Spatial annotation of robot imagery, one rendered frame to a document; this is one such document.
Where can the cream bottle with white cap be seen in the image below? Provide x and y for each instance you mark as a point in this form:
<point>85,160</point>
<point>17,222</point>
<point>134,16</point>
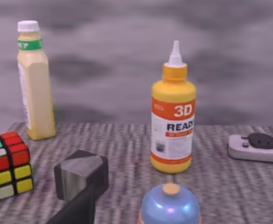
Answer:
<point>37,93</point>

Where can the yellow glue bottle orange label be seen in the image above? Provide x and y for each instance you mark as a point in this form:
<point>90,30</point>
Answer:
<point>172,130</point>

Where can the colourful puzzle cube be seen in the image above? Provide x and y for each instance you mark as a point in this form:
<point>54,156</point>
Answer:
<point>8,168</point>

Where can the white power strip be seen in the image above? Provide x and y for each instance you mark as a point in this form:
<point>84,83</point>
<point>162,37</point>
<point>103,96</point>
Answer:
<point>258,145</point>

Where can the blue call bell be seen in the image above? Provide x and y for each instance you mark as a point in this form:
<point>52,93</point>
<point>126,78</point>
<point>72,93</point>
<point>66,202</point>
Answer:
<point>169,207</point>

